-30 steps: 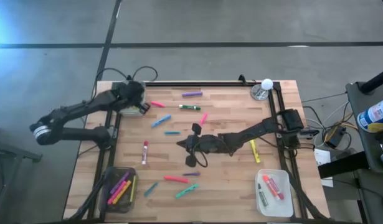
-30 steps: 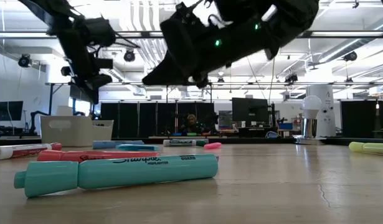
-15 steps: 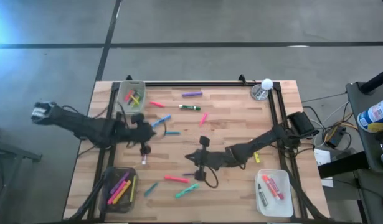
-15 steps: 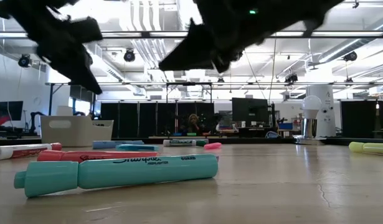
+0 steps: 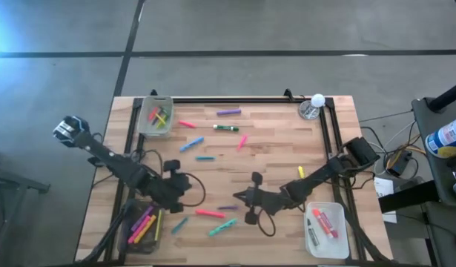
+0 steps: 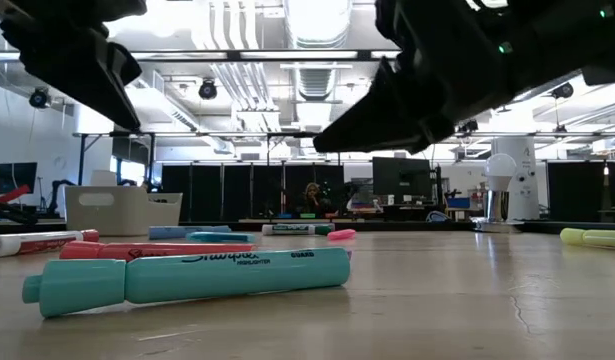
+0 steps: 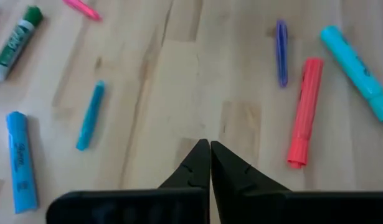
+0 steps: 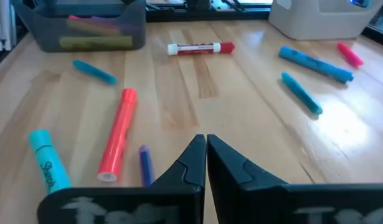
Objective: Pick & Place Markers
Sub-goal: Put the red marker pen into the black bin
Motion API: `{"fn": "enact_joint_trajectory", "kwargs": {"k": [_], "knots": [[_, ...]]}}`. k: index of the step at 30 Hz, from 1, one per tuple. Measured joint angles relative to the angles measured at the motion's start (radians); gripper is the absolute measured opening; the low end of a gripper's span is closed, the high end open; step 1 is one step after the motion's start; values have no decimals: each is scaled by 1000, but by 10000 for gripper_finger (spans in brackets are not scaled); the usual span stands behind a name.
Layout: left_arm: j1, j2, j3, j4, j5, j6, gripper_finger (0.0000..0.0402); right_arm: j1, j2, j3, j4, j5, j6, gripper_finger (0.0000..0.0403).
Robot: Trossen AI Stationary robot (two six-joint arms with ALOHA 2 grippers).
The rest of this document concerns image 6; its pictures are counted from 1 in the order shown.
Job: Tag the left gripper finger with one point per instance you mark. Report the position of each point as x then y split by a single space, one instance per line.
97 85
124 65

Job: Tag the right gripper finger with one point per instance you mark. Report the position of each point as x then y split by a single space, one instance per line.
377 125
412 142

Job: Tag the pink highlighter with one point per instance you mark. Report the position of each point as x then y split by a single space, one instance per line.
342 234

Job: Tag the blue highlighter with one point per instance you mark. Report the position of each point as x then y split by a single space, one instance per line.
172 232

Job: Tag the coral red Sharpie highlighter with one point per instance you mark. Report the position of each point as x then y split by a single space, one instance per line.
137 251

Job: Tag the teal slim highlighter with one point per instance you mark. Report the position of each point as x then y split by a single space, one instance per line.
217 237

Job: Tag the yellow Sharpie highlighter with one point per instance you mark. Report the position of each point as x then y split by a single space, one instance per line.
602 238

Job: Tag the large black monitor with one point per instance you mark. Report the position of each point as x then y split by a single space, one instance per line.
402 180

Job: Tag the black ceiling spotlight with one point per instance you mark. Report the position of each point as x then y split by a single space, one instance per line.
207 89
563 90
39 98

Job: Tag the poster board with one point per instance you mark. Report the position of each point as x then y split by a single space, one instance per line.
362 192

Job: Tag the blue storage box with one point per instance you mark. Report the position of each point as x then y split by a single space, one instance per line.
458 202

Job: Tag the white light bulb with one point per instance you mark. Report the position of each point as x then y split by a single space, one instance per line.
500 167

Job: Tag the white box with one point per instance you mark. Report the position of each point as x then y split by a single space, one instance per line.
103 179

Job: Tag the person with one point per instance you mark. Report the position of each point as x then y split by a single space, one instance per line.
313 199

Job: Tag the white cylindrical appliance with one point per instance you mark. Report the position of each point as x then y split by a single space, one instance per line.
527 175

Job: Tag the computer monitor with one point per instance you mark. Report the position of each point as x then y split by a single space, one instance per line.
17 177

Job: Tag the light grey plastic bin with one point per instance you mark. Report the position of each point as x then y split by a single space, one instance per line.
117 215

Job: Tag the black partition panels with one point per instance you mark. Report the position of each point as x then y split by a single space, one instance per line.
237 190
577 190

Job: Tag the red Expo marker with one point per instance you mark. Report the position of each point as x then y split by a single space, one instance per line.
37 244

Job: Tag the teal wide Sharpie highlighter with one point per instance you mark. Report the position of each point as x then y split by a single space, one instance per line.
187 280

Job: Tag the black metal rack frame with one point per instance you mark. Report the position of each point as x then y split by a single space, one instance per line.
297 134

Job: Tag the black table frame rail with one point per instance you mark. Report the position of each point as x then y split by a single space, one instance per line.
412 226

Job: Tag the black overhead frame bar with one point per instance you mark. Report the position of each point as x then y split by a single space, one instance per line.
232 55

